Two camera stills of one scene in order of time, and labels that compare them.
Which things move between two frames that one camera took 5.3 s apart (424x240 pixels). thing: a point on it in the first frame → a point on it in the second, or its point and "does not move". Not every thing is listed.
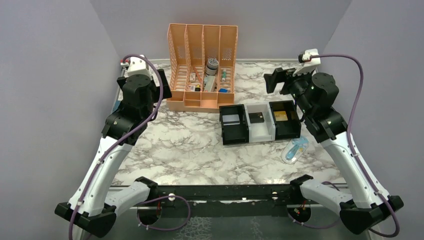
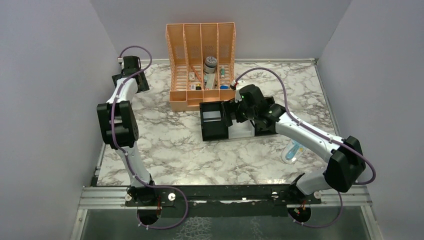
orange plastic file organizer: (203, 59) does not move
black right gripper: (280, 75) → (238, 118)
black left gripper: (166, 93) → (143, 87)
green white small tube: (224, 75) does not move
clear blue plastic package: (295, 149) does not move
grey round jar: (211, 66) does not move
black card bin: (234, 124) → (214, 125)
